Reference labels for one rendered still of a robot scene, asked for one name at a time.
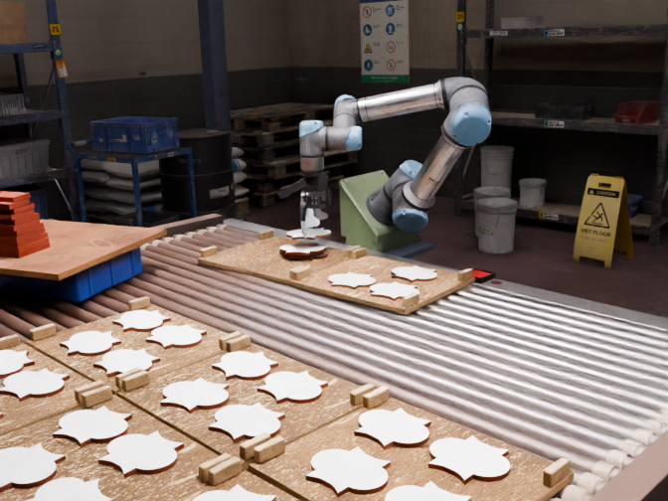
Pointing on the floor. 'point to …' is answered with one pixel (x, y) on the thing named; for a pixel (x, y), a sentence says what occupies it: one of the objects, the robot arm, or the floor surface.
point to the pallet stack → (278, 149)
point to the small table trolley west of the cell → (132, 172)
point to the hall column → (214, 64)
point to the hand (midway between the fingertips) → (307, 231)
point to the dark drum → (205, 186)
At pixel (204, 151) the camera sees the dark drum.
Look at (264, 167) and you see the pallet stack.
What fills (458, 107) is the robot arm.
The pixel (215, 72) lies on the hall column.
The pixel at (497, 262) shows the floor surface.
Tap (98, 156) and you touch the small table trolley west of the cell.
